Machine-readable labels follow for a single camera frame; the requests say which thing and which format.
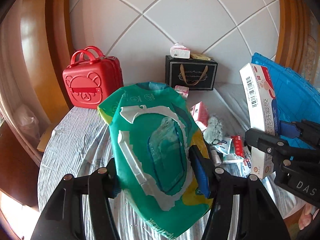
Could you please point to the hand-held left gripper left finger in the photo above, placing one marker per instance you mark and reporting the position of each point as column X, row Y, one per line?
column 105, row 177

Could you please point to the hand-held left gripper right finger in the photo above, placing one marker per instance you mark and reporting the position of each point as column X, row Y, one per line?
column 200, row 175

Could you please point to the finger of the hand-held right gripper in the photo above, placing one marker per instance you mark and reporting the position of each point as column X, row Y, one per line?
column 267, row 146
column 288, row 130

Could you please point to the blue plastic crate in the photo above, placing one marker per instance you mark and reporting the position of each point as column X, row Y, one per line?
column 295, row 92

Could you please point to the white cardboard box red print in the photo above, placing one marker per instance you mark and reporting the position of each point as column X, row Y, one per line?
column 257, row 100

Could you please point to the green wet wipes pack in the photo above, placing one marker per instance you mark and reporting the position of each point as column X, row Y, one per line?
column 150, row 120

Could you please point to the person's right hand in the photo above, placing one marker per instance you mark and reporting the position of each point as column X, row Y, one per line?
column 310, row 218

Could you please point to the small white bottle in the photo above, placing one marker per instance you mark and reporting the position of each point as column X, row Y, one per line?
column 217, row 158

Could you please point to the white sachet blue cross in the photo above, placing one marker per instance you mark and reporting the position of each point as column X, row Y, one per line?
column 247, row 162

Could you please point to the red white small box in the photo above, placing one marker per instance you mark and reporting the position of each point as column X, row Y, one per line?
column 237, row 146

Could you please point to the grey fluffy cloth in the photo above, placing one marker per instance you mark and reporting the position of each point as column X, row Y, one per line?
column 214, row 128

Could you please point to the small pink tissue pack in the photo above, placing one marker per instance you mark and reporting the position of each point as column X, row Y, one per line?
column 181, row 91

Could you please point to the clear plastic bag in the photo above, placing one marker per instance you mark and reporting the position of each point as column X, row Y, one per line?
column 26, row 122

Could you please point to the red bear carry case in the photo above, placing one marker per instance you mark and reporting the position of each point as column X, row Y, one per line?
column 92, row 80

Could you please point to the small yellow flat box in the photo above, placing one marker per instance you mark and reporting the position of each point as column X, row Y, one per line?
column 200, row 56

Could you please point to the wooden door frame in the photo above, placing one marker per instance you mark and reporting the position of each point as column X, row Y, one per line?
column 290, row 17
column 57, row 30

